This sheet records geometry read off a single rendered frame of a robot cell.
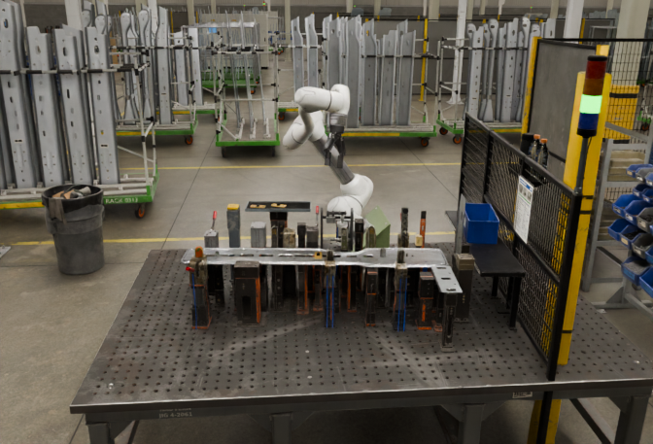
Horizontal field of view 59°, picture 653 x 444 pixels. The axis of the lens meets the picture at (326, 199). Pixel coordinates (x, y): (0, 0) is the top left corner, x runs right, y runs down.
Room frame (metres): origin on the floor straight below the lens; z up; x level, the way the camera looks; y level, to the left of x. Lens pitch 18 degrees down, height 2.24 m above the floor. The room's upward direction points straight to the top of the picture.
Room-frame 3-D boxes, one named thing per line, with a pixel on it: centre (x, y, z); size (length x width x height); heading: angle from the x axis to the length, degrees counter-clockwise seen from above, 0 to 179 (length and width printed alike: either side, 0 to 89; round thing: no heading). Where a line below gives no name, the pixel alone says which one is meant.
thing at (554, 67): (4.91, -1.96, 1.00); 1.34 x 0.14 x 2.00; 5
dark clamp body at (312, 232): (3.01, 0.07, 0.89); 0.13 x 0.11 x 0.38; 0
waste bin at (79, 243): (4.80, 2.20, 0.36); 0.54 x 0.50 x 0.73; 5
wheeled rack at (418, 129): (10.04, -0.86, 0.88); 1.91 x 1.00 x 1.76; 92
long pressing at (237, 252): (2.81, 0.06, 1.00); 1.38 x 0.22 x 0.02; 90
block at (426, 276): (2.63, -0.50, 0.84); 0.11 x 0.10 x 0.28; 0
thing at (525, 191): (2.72, -0.98, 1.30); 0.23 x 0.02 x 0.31; 0
